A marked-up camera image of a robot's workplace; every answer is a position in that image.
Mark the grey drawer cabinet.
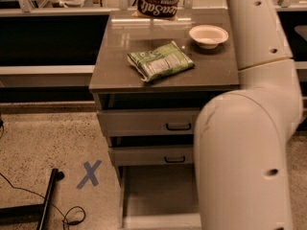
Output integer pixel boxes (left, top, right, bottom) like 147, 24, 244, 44
88, 9, 241, 194

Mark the blue tape cross mark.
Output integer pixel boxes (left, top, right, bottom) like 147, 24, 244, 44
77, 160, 102, 190

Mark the middle grey drawer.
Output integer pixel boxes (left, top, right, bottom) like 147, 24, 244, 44
108, 146, 194, 166

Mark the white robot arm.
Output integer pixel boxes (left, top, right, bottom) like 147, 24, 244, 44
194, 0, 303, 230

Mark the green chip bag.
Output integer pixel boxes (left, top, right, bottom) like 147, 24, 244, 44
127, 41, 195, 82

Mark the white paper bowl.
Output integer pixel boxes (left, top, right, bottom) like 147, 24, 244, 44
189, 25, 229, 49

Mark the brown sea salt chip bag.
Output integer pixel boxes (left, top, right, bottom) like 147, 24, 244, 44
132, 0, 179, 20

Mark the grey drawer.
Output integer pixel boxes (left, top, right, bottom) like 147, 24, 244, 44
97, 108, 200, 137
121, 164, 201, 230
108, 146, 194, 166

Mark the black floor cable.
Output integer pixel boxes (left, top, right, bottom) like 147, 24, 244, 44
0, 172, 86, 230

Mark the bottom grey drawer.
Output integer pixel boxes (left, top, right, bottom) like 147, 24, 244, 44
121, 164, 201, 230

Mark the black stand leg left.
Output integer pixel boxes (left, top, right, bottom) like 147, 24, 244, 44
0, 169, 64, 230

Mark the top grey drawer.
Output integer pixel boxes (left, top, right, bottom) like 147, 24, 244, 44
97, 108, 200, 137

